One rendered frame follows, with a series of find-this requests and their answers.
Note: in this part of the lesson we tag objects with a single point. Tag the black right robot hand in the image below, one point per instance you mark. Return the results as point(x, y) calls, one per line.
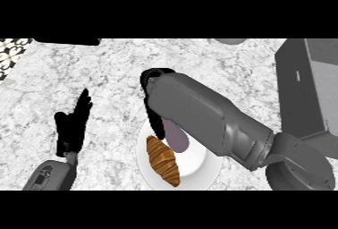
point(156, 125)

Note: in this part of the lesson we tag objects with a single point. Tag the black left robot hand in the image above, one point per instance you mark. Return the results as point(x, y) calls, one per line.
point(73, 125)

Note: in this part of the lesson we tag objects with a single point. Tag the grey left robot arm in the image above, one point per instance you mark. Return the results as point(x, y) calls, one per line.
point(53, 176)

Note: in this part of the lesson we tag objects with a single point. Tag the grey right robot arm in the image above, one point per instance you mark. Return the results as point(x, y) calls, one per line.
point(221, 125)

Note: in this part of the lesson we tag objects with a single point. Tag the purple eggplant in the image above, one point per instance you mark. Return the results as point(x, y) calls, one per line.
point(178, 137)

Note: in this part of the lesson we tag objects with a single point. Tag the white plate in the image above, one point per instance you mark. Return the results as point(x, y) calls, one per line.
point(199, 161)

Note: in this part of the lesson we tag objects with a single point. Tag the brown croissant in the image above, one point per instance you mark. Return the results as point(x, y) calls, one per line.
point(163, 161)

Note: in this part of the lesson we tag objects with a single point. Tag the black and white patterned cloth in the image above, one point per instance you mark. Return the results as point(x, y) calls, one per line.
point(10, 55)

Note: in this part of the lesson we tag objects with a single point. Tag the black appliance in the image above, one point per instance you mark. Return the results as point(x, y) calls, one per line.
point(69, 41)

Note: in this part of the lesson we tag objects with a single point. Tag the grey round object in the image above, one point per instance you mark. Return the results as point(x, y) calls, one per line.
point(230, 41)

